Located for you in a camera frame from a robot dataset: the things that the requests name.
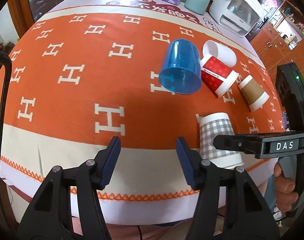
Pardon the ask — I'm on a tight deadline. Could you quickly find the grey checked paper cup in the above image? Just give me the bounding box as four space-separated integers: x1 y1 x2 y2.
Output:
199 112 243 170

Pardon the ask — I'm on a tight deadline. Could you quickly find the brown sleeved paper cup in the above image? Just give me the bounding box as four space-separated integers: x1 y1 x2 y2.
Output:
238 75 269 112

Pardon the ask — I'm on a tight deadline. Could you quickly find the red paper cup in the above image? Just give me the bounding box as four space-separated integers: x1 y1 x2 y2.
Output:
200 54 239 98

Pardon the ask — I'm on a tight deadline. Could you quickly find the white paper cup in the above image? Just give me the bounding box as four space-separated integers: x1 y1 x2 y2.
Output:
202 40 237 68

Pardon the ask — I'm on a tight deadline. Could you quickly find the blue plastic cup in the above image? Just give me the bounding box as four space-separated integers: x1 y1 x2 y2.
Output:
159 38 201 94

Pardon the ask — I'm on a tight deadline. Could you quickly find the person's right hand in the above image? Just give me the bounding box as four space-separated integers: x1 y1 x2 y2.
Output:
274 163 299 212

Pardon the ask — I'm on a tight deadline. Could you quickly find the orange H-pattern tablecloth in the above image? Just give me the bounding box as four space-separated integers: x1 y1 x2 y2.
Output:
1 5 283 202

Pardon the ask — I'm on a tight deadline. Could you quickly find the white countertop appliance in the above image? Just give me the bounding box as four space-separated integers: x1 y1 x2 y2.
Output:
209 0 263 37

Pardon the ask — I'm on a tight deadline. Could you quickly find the teal canister brown lid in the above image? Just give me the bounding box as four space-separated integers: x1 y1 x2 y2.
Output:
184 0 210 15

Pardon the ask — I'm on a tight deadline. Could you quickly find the wooden wall cabinet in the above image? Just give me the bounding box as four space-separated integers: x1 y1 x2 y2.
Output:
249 0 304 86

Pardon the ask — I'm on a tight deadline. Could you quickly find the black cable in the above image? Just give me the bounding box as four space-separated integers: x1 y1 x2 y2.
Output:
0 50 13 225

